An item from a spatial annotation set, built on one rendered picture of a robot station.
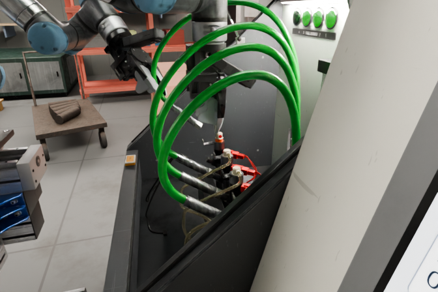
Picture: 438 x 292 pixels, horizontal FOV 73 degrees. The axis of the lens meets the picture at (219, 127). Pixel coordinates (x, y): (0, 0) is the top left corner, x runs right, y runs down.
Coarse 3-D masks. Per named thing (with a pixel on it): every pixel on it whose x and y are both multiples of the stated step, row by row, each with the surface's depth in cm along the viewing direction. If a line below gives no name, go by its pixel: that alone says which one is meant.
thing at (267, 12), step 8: (232, 0) 67; (240, 0) 67; (248, 0) 67; (256, 8) 67; (264, 8) 67; (272, 16) 67; (176, 24) 72; (280, 24) 67; (168, 32) 73; (288, 32) 68; (168, 40) 74; (288, 40) 68; (160, 48) 74; (296, 56) 69; (152, 64) 76; (152, 72) 77
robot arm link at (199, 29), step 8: (192, 24) 61; (200, 24) 59; (208, 24) 59; (216, 24) 59; (224, 24) 61; (192, 32) 62; (200, 32) 60; (208, 32) 60; (216, 40) 60; (224, 40) 62
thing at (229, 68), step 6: (222, 60) 64; (216, 66) 64; (222, 66) 64; (228, 66) 65; (234, 66) 65; (228, 72) 65; (234, 72) 66; (240, 84) 69; (246, 84) 68; (252, 84) 68
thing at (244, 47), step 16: (224, 48) 49; (240, 48) 49; (256, 48) 49; (272, 48) 50; (208, 64) 49; (288, 64) 52; (288, 80) 53; (176, 96) 50; (160, 112) 50; (160, 128) 51; (160, 144) 52; (176, 176) 55; (208, 192) 58
